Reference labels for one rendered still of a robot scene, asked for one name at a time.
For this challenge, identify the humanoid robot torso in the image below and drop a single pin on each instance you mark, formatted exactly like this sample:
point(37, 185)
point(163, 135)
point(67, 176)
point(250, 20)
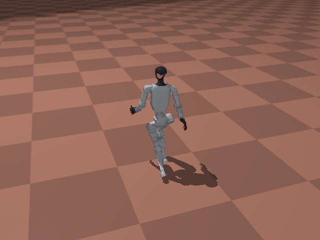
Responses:
point(159, 101)

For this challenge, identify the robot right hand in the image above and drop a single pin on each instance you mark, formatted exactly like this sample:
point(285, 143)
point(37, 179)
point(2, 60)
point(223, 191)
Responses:
point(184, 122)

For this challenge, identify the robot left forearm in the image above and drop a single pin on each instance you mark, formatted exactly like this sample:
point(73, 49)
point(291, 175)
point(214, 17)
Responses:
point(138, 108)

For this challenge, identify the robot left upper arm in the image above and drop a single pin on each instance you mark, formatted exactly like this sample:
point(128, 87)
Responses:
point(146, 89)

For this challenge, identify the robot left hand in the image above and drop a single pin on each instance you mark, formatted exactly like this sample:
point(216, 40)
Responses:
point(132, 110)

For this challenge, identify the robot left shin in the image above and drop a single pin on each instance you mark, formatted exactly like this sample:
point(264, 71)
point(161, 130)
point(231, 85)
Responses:
point(159, 159)

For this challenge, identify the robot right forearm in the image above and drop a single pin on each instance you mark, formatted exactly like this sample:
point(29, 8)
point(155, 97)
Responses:
point(179, 112)

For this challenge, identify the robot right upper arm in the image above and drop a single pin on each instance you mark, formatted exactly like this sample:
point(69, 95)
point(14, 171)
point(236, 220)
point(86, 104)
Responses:
point(175, 96)

